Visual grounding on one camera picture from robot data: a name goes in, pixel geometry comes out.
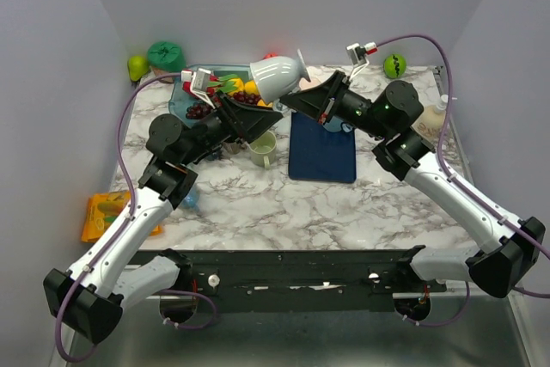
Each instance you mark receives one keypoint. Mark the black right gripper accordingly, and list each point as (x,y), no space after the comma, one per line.
(316,101)

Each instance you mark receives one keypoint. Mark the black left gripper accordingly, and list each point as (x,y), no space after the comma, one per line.
(255,119)

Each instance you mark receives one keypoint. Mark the pink mug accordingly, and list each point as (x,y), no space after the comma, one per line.
(304,84)

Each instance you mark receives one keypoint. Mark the brown striped mug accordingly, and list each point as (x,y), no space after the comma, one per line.
(235,147)

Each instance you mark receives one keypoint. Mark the light green mug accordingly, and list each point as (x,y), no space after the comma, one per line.
(263,150)

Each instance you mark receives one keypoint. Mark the pale grey-blue mug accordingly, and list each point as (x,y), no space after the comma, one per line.
(278,76)

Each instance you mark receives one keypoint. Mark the large blue butterfly mug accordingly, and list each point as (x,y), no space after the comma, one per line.
(190,202)

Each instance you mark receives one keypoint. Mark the dark blue small mug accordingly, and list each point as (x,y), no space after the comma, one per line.
(216,154)

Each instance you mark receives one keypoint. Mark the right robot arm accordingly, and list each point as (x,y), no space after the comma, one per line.
(505,244)

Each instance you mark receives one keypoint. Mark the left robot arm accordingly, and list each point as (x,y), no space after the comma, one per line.
(88,296)

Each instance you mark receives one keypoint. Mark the small orange fruit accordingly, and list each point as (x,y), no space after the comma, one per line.
(261,103)

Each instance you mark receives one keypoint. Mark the yellow mango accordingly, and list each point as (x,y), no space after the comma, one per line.
(251,88)

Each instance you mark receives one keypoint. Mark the yellow lemon middle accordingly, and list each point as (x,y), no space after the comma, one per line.
(234,85)

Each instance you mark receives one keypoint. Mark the red dragon fruit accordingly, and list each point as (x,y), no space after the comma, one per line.
(214,84)

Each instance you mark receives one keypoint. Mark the purple grape bunch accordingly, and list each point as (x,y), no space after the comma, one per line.
(197,111)

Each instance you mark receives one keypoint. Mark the dark blue tray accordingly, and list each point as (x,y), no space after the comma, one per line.
(316,154)

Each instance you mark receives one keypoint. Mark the teal plastic fruit basket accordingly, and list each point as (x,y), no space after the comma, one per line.
(180,100)

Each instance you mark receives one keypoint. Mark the red apple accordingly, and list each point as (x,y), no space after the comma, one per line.
(270,55)

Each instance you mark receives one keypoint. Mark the green wrapped jar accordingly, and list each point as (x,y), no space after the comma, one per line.
(166,57)

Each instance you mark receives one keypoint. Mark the cream soap pump bottle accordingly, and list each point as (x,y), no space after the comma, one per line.
(430,122)

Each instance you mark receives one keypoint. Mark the green pear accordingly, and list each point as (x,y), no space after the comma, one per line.
(138,66)

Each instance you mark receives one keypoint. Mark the orange snack bag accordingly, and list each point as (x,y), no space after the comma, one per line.
(102,210)

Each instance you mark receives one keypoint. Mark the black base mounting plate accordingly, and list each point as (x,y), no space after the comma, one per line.
(271,281)

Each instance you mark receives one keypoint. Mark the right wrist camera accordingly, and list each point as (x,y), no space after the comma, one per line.
(359,56)

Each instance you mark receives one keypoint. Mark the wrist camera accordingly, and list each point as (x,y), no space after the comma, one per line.
(359,56)
(202,76)

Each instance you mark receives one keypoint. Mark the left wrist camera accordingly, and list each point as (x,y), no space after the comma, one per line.
(202,76)

